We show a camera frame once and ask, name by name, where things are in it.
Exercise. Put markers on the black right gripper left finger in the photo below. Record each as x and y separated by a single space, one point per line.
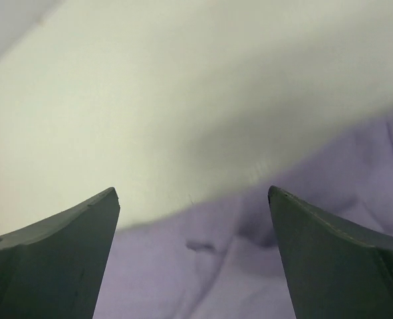
54 267

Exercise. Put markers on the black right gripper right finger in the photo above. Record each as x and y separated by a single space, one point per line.
334 268

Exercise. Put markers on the purple t-shirt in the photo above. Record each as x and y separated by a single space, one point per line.
220 259

